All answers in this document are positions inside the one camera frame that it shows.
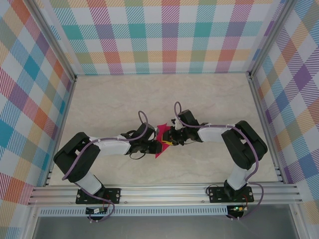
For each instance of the aluminium mounting rail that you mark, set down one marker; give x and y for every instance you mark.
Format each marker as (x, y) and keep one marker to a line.
(162, 194)

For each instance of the pink cloth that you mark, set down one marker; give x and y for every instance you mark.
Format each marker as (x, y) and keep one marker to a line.
(159, 152)

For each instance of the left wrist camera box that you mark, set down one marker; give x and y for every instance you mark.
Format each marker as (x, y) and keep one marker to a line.
(145, 132)

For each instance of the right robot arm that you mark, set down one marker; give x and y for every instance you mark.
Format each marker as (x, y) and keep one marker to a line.
(211, 133)

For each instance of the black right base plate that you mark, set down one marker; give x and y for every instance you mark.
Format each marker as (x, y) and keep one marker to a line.
(214, 196)

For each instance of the circuit board with green light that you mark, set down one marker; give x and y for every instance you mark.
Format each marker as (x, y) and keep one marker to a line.
(238, 208)

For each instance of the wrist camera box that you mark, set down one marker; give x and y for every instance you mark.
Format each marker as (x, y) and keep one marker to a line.
(188, 118)
(145, 132)

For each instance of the aluminium frame post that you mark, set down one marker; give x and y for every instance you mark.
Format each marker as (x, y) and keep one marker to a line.
(53, 37)
(269, 37)

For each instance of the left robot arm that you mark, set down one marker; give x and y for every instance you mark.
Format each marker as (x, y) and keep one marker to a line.
(112, 148)

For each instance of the aluminium side rail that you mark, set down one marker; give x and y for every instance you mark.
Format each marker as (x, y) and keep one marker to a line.
(65, 114)
(264, 124)

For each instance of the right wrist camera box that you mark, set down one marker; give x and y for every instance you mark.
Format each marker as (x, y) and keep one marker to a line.
(188, 118)

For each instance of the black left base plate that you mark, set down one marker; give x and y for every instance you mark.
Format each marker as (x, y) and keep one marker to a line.
(113, 194)

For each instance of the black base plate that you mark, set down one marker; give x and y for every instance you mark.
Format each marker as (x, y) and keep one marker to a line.
(113, 194)
(214, 196)

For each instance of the small circuit board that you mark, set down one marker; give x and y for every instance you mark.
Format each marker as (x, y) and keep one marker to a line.
(96, 211)

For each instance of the grey metal panel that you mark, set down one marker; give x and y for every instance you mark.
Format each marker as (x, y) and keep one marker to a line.
(162, 229)

